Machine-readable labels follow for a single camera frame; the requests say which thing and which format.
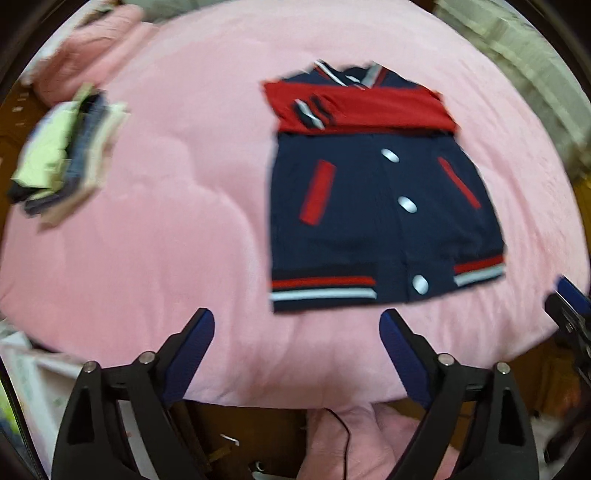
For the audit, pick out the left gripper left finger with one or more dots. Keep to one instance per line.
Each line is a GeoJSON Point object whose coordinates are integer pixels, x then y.
{"type": "Point", "coordinates": [92, 442]}

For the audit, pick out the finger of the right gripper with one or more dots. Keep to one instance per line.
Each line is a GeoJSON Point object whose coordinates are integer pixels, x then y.
{"type": "Point", "coordinates": [572, 295]}

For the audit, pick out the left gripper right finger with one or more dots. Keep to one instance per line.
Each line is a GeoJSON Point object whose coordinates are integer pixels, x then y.
{"type": "Point", "coordinates": [500, 442]}

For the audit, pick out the navy red varsity jacket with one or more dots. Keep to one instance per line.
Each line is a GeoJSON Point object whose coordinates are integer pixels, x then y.
{"type": "Point", "coordinates": [372, 199]}

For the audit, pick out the stack of folded clothes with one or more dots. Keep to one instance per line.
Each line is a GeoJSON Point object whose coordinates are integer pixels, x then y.
{"type": "Point", "coordinates": [66, 157]}

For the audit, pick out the white patterned storage box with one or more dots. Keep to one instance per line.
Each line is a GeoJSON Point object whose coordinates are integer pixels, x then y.
{"type": "Point", "coordinates": [43, 382]}

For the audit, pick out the pink trousers of operator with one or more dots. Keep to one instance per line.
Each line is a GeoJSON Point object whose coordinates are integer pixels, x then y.
{"type": "Point", "coordinates": [360, 442]}

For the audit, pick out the pink fleece bed blanket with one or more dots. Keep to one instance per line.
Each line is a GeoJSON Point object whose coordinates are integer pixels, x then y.
{"type": "Point", "coordinates": [181, 222]}

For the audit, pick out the brown wooden headboard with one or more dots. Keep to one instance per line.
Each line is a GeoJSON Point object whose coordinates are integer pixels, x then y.
{"type": "Point", "coordinates": [20, 112]}

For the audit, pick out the folded pink quilt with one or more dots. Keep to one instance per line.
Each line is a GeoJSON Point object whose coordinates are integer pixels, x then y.
{"type": "Point", "coordinates": [92, 53]}

